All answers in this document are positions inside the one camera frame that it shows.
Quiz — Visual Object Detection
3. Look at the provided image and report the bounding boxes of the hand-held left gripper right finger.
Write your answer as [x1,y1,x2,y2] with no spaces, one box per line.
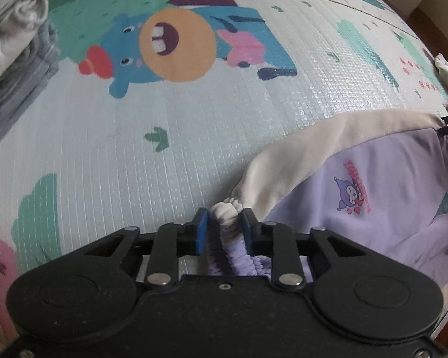
[240,207,363,291]

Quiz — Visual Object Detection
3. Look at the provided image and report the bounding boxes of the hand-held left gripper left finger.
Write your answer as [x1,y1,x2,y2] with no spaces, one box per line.
[84,207,210,288]

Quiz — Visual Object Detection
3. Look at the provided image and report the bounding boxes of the lavender pants with cartoon print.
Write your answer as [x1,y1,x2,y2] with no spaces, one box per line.
[207,109,448,288]

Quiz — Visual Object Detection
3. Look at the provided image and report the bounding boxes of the cartoon printed play mat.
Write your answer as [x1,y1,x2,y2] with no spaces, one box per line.
[0,0,448,347]

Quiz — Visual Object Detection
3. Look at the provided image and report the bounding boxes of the grey folded garment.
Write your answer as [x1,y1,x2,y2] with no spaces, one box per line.
[0,20,62,157]

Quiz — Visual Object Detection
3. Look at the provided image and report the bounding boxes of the white folded garment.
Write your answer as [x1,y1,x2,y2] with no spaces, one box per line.
[0,0,50,94]

